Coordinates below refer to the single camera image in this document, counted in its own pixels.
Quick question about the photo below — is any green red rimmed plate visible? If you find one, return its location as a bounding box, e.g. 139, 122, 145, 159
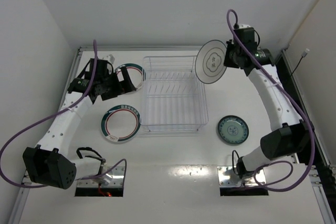
100, 104, 141, 144
115, 63, 146, 91

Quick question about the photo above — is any white plate with characters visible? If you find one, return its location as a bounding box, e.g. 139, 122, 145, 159
195, 40, 227, 84

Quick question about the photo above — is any green blue patterned plate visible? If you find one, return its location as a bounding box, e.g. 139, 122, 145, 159
217, 115, 249, 145

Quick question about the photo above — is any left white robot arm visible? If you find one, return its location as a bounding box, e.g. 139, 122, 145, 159
23, 58, 136, 189

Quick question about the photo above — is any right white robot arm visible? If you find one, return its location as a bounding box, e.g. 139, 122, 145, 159
224, 24, 310, 178

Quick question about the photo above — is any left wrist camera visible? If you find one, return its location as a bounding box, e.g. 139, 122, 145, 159
104, 54, 115, 64

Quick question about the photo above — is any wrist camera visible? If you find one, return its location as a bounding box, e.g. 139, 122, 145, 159
104, 54, 115, 64
237, 24, 250, 29

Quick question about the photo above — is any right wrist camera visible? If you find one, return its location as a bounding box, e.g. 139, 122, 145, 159
237, 24, 250, 29

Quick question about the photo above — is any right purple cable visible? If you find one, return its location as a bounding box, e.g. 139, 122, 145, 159
226, 9, 315, 192

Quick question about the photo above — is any black wall cable with plug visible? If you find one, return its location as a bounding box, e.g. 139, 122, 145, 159
290, 48, 310, 77

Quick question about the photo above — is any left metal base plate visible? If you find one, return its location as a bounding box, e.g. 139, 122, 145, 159
76, 166, 125, 188

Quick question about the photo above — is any metal base plate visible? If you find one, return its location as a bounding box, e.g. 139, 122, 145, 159
217, 166, 258, 189
76, 166, 125, 188

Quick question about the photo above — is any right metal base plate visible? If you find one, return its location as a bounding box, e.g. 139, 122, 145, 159
217, 166, 258, 189

